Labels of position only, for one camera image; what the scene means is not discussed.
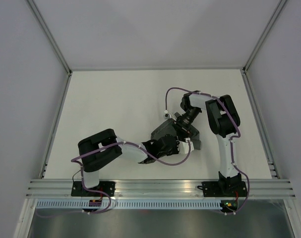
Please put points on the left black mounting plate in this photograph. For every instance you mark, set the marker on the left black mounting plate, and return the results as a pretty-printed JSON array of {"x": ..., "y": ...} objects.
[{"x": 107, "y": 187}]

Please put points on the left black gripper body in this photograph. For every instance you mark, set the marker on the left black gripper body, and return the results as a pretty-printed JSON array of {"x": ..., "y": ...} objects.
[{"x": 173, "y": 151}]

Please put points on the left aluminium frame post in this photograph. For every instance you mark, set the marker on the left aluminium frame post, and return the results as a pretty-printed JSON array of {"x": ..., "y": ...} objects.
[{"x": 49, "y": 36}]

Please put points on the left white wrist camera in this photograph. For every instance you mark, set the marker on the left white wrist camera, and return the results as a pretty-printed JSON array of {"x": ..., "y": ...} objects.
[{"x": 185, "y": 147}]

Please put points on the right aluminium frame post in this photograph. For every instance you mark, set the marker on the right aluminium frame post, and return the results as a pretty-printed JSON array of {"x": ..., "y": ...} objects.
[{"x": 265, "y": 33}]

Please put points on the aluminium frame post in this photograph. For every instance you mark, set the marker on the aluminium frame post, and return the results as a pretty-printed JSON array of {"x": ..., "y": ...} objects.
[
  {"x": 265, "y": 33},
  {"x": 49, "y": 36}
]

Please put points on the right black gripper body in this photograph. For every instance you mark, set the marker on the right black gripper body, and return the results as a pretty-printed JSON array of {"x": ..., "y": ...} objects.
[{"x": 182, "y": 125}]

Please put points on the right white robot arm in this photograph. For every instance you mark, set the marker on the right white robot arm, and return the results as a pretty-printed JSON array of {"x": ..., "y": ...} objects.
[{"x": 224, "y": 122}]

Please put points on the white slotted cable duct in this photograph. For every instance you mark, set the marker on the white slotted cable duct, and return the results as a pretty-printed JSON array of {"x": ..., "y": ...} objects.
[{"x": 131, "y": 204}]

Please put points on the black mounting plate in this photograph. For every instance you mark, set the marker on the black mounting plate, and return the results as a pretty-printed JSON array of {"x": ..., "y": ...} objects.
[
  {"x": 212, "y": 189},
  {"x": 107, "y": 187}
]

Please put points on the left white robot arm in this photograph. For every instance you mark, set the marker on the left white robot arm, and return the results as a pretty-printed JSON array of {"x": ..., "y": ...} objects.
[{"x": 100, "y": 149}]

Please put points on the grey cloth napkin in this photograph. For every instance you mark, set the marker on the grey cloth napkin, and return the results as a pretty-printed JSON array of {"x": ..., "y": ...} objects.
[{"x": 167, "y": 128}]

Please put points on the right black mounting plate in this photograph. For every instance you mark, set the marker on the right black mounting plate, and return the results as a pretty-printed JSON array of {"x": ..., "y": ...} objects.
[{"x": 212, "y": 189}]

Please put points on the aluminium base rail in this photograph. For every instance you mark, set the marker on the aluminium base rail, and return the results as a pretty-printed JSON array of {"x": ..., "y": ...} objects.
[{"x": 160, "y": 189}]

